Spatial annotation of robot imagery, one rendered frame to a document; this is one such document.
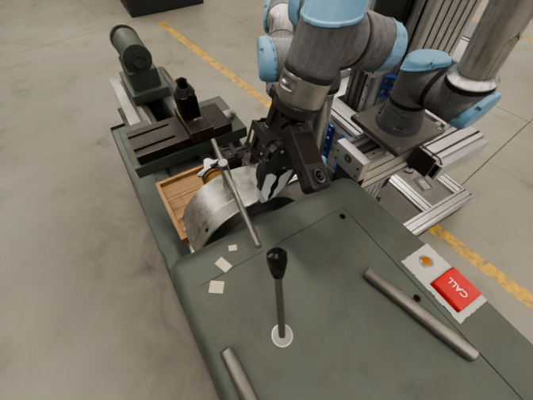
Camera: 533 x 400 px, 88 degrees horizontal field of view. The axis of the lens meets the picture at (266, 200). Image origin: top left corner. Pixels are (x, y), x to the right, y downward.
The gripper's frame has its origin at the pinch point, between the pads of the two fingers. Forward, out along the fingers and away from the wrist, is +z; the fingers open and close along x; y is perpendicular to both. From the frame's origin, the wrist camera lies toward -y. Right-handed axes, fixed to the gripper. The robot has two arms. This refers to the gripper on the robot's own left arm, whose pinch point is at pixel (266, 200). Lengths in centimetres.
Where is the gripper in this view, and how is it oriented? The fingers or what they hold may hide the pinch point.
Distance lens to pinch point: 54.8
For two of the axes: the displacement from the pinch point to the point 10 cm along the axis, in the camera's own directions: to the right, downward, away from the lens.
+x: -8.0, 1.9, -5.6
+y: -5.2, -6.9, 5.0
